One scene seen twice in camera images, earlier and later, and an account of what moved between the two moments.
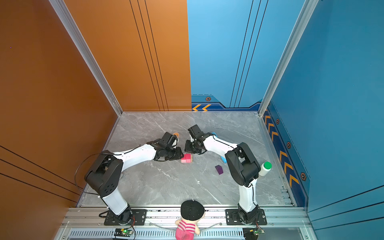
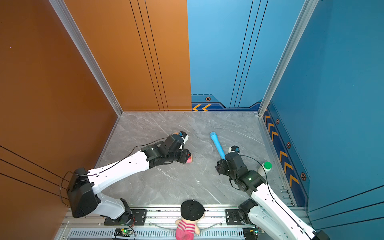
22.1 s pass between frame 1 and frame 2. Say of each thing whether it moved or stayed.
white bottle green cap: stayed
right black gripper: moved
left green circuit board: stayed
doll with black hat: stayed
